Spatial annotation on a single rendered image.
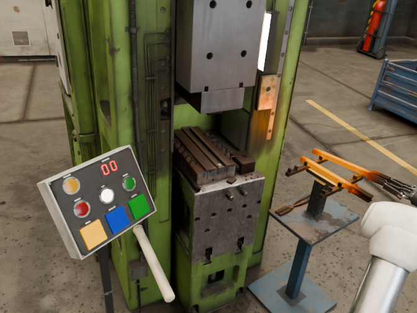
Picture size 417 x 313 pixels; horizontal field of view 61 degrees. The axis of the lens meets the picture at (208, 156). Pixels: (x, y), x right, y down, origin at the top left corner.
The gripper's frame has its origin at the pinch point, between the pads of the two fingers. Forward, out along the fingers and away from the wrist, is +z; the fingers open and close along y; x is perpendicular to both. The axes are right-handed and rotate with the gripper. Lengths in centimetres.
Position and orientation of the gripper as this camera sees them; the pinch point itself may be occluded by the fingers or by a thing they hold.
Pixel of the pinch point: (380, 178)
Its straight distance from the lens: 183.5
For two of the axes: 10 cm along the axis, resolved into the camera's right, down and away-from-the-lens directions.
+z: -6.0, -4.2, 6.8
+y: 8.0, -2.6, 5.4
